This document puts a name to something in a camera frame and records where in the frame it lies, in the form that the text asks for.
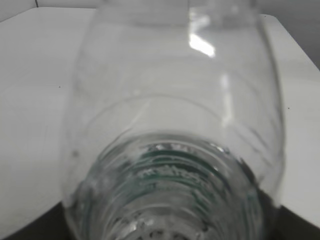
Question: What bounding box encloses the clear cestbon water bottle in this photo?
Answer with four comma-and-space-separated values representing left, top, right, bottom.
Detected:
60, 0, 285, 240

